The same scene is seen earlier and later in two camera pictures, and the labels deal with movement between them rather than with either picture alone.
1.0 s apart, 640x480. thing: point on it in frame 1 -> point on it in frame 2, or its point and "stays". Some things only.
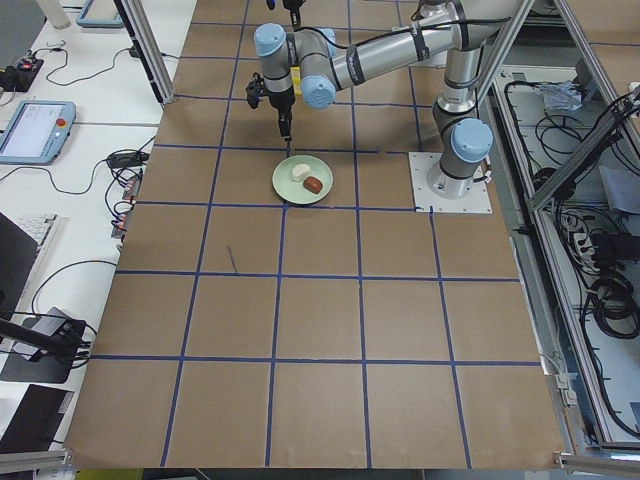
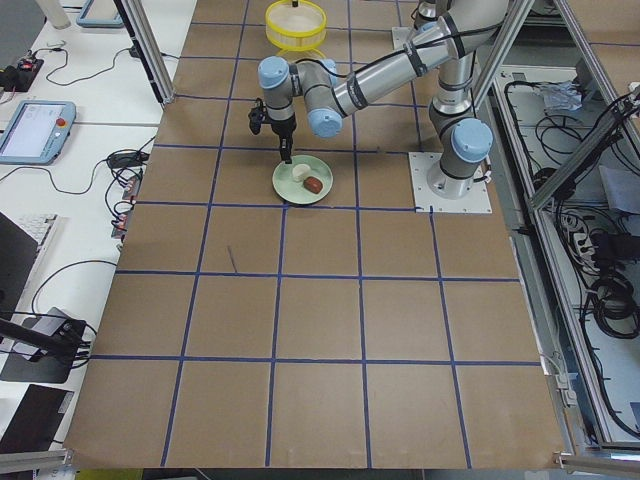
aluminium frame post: [145, 38] stays
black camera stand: [55, 355] stays
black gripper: [255, 89] -> [257, 115]
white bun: [299, 170] stays
